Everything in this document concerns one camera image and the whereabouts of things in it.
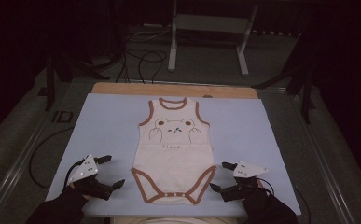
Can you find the light blue mat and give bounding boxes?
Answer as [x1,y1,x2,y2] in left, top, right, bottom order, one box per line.
[45,92,302,218]

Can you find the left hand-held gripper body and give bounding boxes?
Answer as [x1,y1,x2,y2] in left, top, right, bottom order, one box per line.
[66,154,115,202]

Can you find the white metal stand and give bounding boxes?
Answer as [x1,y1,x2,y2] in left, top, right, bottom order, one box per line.
[167,0,259,77]

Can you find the black stand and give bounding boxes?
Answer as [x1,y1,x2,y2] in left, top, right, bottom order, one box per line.
[251,33,317,125]
[37,51,111,112]

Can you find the aluminium floor rail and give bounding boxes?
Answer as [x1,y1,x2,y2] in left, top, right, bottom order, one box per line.
[0,77,76,224]
[258,87,358,224]

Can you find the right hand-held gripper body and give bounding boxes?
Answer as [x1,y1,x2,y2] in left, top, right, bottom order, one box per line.
[221,161,270,203]

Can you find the long black floor cable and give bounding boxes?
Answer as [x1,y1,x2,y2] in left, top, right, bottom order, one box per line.
[28,125,76,190]

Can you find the right hand-held gripper black cable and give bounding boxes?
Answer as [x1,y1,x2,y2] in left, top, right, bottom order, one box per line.
[256,176,276,197]

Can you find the left hand-held gripper black cable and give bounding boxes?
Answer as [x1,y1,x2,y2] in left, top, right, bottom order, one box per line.
[63,158,87,189]

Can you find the cream baby bodysuit brown trim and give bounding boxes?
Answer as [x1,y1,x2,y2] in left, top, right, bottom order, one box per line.
[131,96,217,206]

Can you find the thin black floor cable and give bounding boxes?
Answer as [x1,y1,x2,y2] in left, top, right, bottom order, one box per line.
[294,186,312,224]

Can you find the looped black floor cable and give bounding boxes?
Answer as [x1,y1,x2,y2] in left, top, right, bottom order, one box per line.
[136,49,169,84]

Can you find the hand-held gripper black cable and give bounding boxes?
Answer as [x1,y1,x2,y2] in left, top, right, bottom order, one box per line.
[63,158,87,189]
[256,176,276,197]

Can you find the person's left hand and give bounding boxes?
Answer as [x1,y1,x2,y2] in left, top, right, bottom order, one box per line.
[69,182,92,200]

